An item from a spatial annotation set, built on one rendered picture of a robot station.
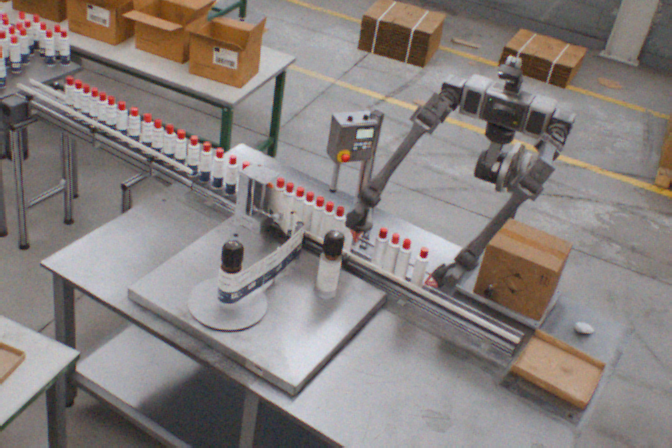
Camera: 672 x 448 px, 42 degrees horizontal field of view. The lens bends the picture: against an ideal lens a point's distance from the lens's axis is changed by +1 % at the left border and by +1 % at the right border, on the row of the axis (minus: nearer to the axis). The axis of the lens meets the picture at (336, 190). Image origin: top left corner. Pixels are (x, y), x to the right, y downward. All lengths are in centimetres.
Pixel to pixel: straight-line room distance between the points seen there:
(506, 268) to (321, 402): 99
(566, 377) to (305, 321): 103
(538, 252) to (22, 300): 264
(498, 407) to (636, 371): 183
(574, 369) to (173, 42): 305
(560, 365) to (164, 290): 158
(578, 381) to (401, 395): 72
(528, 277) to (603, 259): 220
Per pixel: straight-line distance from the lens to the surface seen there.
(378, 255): 362
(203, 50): 514
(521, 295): 367
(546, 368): 354
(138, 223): 388
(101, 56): 539
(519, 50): 789
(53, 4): 577
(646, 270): 583
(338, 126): 347
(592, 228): 603
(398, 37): 760
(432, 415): 322
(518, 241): 365
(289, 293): 348
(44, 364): 331
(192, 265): 358
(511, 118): 382
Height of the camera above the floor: 315
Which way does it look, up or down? 33 degrees down
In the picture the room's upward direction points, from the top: 10 degrees clockwise
